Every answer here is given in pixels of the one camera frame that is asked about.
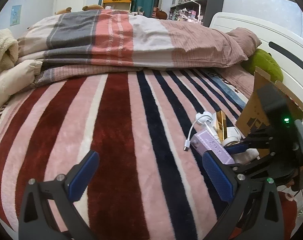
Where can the folded striped quilt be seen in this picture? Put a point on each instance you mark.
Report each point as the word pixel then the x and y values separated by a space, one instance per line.
pixel 119 39

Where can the yellow side table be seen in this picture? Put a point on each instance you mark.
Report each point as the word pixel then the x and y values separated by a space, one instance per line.
pixel 124 5

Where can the striped plush blanket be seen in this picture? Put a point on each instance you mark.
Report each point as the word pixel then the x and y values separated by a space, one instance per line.
pixel 146 186

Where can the white bed headboard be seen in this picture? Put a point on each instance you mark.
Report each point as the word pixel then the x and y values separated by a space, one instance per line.
pixel 285 47

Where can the cream fleece blanket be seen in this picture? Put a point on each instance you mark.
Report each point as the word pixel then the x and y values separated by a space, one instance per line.
pixel 8 50

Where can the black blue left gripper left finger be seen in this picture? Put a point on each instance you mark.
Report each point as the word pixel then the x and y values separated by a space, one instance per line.
pixel 47 210

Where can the white charger with cable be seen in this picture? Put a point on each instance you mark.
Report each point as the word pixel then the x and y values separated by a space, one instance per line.
pixel 207 120

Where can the purple travel box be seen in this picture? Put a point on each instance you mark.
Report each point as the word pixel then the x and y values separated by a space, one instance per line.
pixel 204 141

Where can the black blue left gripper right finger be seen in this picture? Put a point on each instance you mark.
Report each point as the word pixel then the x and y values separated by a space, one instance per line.
pixel 254 210

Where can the pink striped pillow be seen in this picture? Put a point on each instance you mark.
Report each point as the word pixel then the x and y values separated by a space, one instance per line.
pixel 247 40

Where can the brown cardboard box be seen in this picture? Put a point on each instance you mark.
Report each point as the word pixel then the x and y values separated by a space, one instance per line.
pixel 271 103

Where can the blue wall poster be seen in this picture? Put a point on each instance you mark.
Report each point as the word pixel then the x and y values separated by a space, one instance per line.
pixel 15 15

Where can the gold rectangular box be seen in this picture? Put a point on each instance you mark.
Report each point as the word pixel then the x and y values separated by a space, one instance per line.
pixel 221 125

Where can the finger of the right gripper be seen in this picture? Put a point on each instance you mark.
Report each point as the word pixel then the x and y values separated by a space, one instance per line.
pixel 236 148

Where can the grey bookshelf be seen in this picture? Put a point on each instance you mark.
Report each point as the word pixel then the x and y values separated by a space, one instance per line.
pixel 198 10

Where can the brown plush bear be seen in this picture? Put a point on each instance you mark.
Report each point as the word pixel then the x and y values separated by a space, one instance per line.
pixel 92 7

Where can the green plush toy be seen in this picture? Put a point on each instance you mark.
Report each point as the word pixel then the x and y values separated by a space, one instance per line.
pixel 263 60

